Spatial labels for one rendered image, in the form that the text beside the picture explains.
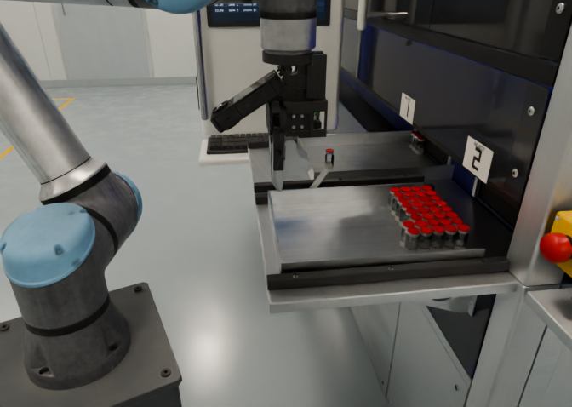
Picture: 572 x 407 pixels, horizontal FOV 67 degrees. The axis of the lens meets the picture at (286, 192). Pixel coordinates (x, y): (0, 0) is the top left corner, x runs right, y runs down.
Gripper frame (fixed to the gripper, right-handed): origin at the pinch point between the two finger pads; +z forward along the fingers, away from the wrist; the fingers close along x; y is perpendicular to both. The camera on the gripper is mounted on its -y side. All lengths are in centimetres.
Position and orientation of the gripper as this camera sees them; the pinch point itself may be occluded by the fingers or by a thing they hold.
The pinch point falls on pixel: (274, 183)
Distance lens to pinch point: 68.1
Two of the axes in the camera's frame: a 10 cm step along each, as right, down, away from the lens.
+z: 0.0, 8.9, 4.5
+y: 9.9, -0.6, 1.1
